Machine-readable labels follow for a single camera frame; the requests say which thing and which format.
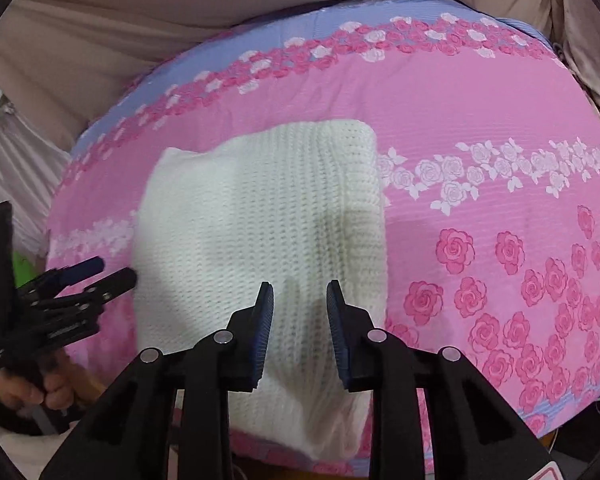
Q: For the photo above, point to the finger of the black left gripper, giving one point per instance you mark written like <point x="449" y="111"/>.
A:
<point x="97" y="294"/>
<point x="52" y="282"/>

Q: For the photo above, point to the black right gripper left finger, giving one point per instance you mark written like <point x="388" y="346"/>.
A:
<point x="126" y="434"/>

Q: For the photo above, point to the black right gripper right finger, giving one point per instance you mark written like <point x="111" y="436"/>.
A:
<point x="431" y="400"/>

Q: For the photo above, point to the white knitted sweater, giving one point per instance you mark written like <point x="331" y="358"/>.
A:
<point x="296" y="206"/>

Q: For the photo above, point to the beige curtain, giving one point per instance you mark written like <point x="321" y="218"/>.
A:
<point x="64" y="64"/>

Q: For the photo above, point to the pink floral bed sheet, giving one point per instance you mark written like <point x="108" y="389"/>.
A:
<point x="489" y="157"/>

